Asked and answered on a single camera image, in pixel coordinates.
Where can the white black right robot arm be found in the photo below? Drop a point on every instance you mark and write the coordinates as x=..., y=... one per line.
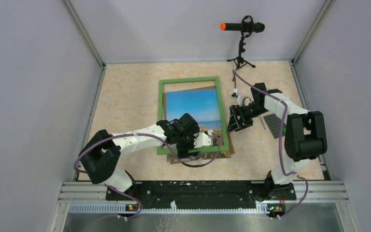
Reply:
x=302, y=134

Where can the white cable duct strip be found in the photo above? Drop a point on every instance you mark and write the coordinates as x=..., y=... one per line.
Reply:
x=122, y=208

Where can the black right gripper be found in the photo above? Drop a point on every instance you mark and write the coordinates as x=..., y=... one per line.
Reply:
x=235, y=123

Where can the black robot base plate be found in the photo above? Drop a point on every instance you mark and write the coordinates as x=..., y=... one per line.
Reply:
x=204, y=194

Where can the clear handled screwdriver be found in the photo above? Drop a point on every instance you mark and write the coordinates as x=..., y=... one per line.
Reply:
x=262, y=123

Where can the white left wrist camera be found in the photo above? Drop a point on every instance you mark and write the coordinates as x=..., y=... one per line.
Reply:
x=203, y=139

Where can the black microphone orange tip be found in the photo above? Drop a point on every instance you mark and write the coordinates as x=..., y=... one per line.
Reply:
x=248, y=27

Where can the grey studded baseplate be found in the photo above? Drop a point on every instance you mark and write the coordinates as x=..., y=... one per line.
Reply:
x=273, y=123

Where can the black tripod stand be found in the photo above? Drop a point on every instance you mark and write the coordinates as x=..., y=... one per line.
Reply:
x=239, y=60

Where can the green wooden picture frame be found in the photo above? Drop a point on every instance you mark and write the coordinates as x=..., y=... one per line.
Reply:
x=216, y=80

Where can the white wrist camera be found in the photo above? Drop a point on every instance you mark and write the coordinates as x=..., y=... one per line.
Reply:
x=238, y=97
x=203, y=139

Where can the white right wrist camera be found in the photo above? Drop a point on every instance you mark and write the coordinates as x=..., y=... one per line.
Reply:
x=238, y=97

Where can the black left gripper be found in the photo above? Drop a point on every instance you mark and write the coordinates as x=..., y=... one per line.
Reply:
x=183, y=152

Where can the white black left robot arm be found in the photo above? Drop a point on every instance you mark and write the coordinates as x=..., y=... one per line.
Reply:
x=101, y=154

